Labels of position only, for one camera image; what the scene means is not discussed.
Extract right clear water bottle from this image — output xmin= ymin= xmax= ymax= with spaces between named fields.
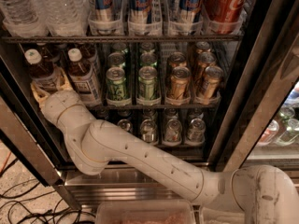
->
xmin=42 ymin=0 xmax=86 ymax=37

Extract right clear plastic bin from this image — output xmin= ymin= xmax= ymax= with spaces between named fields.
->
xmin=199 ymin=207 xmax=245 ymax=224

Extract upper wire shelf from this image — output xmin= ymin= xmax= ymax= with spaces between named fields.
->
xmin=1 ymin=35 xmax=243 ymax=44

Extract silver can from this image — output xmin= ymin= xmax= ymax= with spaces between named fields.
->
xmin=187 ymin=118 xmax=206 ymax=142
xmin=140 ymin=119 xmax=157 ymax=143
xmin=164 ymin=119 xmax=182 ymax=142

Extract red Coca-Cola can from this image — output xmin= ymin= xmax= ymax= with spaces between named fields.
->
xmin=203 ymin=0 xmax=245 ymax=35

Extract right silver can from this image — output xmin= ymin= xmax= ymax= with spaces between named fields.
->
xmin=187 ymin=118 xmax=206 ymax=142

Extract stainless fridge door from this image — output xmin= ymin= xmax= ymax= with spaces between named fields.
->
xmin=0 ymin=42 xmax=60 ymax=186

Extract front right green can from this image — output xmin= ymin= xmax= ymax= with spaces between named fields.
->
xmin=138 ymin=66 xmax=157 ymax=101

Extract green can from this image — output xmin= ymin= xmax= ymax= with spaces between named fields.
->
xmin=106 ymin=66 xmax=129 ymax=101
xmin=138 ymin=66 xmax=157 ymax=101
xmin=140 ymin=53 xmax=158 ymax=67
xmin=107 ymin=52 xmax=126 ymax=69

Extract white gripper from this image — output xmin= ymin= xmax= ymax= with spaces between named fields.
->
xmin=30 ymin=67 xmax=83 ymax=124

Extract gold can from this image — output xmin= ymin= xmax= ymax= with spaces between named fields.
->
xmin=166 ymin=51 xmax=187 ymax=75
xmin=193 ymin=52 xmax=217 ymax=82
xmin=196 ymin=66 xmax=223 ymax=99
xmin=167 ymin=66 xmax=191 ymax=100
xmin=194 ymin=41 xmax=211 ymax=54

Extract right blue Pepsi can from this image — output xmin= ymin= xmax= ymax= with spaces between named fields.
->
xmin=117 ymin=119 xmax=133 ymax=133

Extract front left green can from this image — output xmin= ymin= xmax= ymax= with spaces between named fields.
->
xmin=106 ymin=66 xmax=129 ymax=101

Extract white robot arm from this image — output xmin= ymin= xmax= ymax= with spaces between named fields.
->
xmin=31 ymin=69 xmax=299 ymax=224

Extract middle Red Bull can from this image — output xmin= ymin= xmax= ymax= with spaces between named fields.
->
xmin=129 ymin=0 xmax=152 ymax=35

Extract left clear water bottle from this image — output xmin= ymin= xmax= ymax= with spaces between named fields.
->
xmin=0 ymin=0 xmax=48 ymax=38

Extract right Red Bull can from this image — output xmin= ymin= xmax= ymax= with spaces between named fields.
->
xmin=177 ymin=0 xmax=202 ymax=35

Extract tea bottle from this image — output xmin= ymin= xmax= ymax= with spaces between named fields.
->
xmin=37 ymin=43 xmax=60 ymax=63
xmin=24 ymin=49 xmax=62 ymax=93
xmin=67 ymin=48 xmax=101 ymax=107
xmin=78 ymin=43 xmax=101 ymax=77

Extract middle right green can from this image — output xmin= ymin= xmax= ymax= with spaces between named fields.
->
xmin=140 ymin=53 xmax=158 ymax=67

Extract front right gold can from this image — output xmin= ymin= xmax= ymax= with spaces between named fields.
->
xmin=196 ymin=66 xmax=223 ymax=99

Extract left silver can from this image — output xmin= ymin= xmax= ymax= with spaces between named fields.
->
xmin=140 ymin=119 xmax=157 ymax=143

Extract front left gold can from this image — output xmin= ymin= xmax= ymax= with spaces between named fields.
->
xmin=167 ymin=66 xmax=191 ymax=100

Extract left Red Bull can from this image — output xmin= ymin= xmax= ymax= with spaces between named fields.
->
xmin=94 ymin=0 xmax=115 ymax=35

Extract rear left gold can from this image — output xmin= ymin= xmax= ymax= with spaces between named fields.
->
xmin=166 ymin=51 xmax=187 ymax=75

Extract wire shelf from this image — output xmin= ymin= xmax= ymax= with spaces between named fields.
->
xmin=89 ymin=104 xmax=218 ymax=111
xmin=1 ymin=35 xmax=243 ymax=44

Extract orange floor cable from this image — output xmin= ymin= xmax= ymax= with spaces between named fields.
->
xmin=0 ymin=151 xmax=13 ymax=175

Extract middle wire shelf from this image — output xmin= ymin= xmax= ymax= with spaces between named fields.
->
xmin=89 ymin=104 xmax=218 ymax=111

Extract middle silver can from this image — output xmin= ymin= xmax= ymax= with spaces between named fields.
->
xmin=164 ymin=119 xmax=182 ymax=142

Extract clear water bottle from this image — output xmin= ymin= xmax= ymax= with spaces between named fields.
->
xmin=0 ymin=0 xmax=48 ymax=38
xmin=42 ymin=0 xmax=86 ymax=37

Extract middle right gold can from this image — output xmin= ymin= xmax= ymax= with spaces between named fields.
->
xmin=193 ymin=52 xmax=217 ymax=82

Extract middle left green can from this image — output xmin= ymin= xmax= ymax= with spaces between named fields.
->
xmin=107 ymin=52 xmax=126 ymax=69

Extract black floor cables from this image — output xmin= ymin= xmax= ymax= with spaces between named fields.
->
xmin=0 ymin=158 xmax=96 ymax=224

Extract rear right gold can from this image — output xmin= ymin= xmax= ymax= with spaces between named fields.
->
xmin=194 ymin=41 xmax=211 ymax=54

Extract red bull can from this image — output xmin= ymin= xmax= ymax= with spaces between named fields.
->
xmin=177 ymin=0 xmax=202 ymax=35
xmin=129 ymin=0 xmax=152 ymax=35
xmin=94 ymin=0 xmax=115 ymax=35

